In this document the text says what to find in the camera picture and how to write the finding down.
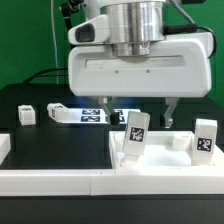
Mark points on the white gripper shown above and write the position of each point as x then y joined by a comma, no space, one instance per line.
178,66

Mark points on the white square table top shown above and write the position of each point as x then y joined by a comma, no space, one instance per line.
163,149

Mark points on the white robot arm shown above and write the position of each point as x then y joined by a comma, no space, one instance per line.
139,48

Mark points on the sheet of fiducial markers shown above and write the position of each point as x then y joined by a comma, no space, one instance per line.
95,116

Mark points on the white front fence wall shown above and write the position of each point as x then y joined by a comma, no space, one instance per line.
195,180

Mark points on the white fence wall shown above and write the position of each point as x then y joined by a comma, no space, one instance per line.
195,180
5,146
218,157

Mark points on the white right fence wall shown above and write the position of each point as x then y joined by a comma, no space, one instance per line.
218,157

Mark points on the white left fence wall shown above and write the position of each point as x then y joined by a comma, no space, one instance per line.
5,146

